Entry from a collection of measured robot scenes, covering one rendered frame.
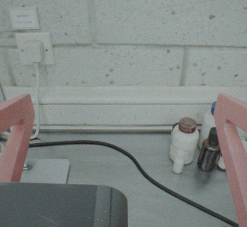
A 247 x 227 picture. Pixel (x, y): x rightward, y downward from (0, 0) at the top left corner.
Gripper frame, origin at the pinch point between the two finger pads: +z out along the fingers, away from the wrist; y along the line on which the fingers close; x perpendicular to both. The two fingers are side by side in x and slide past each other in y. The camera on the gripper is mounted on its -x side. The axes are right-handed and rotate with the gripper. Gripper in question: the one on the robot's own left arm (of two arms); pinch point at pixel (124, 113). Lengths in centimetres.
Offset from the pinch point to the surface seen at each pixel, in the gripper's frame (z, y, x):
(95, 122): 44, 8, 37
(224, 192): 23, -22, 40
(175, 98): 44, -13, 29
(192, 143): 31.2, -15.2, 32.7
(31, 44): 45, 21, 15
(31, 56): 45, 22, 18
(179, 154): 29.0, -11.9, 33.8
